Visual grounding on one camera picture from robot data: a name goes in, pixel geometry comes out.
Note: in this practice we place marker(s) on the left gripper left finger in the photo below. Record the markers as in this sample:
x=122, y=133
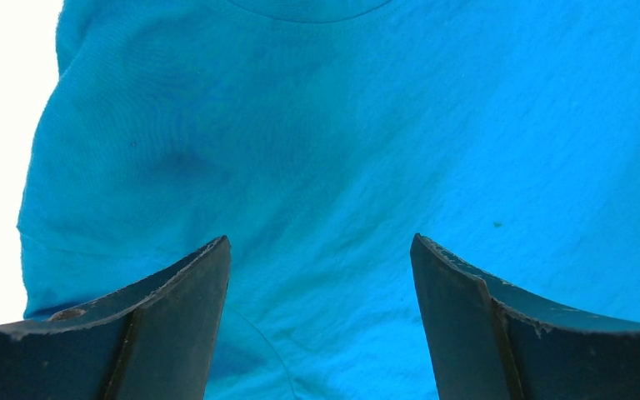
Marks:
x=153, y=339

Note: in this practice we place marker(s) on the blue t shirt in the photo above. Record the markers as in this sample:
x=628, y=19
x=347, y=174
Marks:
x=319, y=137

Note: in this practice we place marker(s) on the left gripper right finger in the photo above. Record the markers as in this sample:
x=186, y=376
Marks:
x=489, y=339

